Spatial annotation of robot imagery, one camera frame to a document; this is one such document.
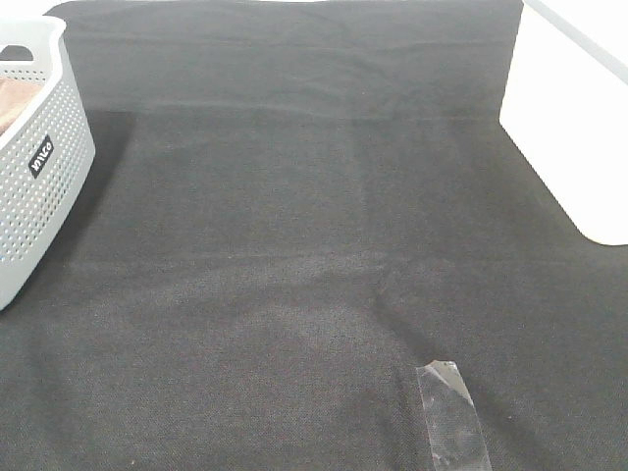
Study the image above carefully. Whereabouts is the brown microfiber towel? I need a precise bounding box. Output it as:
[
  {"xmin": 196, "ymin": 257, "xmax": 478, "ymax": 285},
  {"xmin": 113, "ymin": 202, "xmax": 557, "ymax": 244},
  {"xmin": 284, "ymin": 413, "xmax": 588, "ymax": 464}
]
[{"xmin": 1, "ymin": 77, "xmax": 44, "ymax": 135}]

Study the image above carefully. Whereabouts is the clear adhesive tape strip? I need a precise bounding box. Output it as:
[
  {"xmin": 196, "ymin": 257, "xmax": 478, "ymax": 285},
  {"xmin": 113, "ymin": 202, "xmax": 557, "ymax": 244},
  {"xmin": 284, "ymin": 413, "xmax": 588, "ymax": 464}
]
[{"xmin": 416, "ymin": 360, "xmax": 492, "ymax": 471}]

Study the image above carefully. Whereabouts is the black fabric table cover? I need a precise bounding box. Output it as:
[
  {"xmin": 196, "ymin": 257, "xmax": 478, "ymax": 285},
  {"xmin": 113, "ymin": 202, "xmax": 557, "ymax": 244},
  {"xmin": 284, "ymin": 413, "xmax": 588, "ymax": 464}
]
[{"xmin": 1, "ymin": 1, "xmax": 627, "ymax": 470}]

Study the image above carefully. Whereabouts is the grey perforated plastic basket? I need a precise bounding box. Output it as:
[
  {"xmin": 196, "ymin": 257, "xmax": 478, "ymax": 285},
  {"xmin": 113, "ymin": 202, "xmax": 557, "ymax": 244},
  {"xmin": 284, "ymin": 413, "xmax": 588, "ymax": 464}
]
[{"xmin": 1, "ymin": 16, "xmax": 95, "ymax": 306}]

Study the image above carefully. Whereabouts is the white plastic storage bin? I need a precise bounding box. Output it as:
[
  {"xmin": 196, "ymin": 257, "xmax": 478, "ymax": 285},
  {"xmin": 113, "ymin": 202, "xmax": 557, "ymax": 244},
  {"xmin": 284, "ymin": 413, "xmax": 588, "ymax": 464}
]
[{"xmin": 499, "ymin": 1, "xmax": 627, "ymax": 246}]

